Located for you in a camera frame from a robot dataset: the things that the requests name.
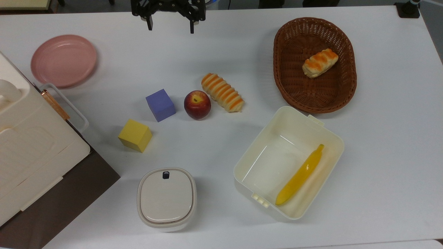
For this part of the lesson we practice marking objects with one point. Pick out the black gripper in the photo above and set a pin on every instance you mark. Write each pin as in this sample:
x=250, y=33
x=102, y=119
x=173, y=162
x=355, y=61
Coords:
x=168, y=7

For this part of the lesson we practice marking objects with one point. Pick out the long striped bread loaf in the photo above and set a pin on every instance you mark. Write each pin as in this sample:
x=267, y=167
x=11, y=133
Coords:
x=222, y=92

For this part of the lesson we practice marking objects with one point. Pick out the brown wicker basket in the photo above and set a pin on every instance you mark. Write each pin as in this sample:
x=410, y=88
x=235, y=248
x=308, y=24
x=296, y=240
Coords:
x=297, y=93

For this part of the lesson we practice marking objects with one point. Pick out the short glazed bread roll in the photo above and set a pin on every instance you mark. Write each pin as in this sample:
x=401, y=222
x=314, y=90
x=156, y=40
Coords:
x=319, y=63

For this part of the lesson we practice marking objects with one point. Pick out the purple foam cube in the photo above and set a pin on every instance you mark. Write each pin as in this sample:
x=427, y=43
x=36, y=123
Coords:
x=160, y=105

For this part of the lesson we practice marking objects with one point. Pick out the red apple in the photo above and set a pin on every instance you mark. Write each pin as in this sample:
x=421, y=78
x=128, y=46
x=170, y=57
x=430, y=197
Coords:
x=197, y=104

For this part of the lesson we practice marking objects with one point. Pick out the pink round plate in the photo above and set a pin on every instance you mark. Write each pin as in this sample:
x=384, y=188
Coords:
x=64, y=60

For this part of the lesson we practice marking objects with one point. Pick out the yellow foam cube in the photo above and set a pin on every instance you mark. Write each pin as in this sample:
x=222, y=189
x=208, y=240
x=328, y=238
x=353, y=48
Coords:
x=135, y=135

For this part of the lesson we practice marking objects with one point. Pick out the cream open plastic box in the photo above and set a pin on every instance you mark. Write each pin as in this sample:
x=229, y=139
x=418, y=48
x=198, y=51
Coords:
x=270, y=166

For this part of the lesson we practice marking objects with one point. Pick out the white lidded square container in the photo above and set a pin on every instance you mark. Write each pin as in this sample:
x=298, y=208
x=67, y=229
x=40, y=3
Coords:
x=166, y=199

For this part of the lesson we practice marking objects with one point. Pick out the cream toaster oven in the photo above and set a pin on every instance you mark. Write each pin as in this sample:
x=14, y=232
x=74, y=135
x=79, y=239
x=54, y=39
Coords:
x=31, y=145

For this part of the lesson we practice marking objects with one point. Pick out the yellow banana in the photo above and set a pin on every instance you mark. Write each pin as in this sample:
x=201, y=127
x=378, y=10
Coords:
x=301, y=175

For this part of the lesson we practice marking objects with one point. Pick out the dark brown mat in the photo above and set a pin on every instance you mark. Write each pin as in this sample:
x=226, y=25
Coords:
x=65, y=204

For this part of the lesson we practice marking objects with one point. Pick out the black clamp mount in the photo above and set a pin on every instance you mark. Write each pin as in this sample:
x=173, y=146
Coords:
x=408, y=8

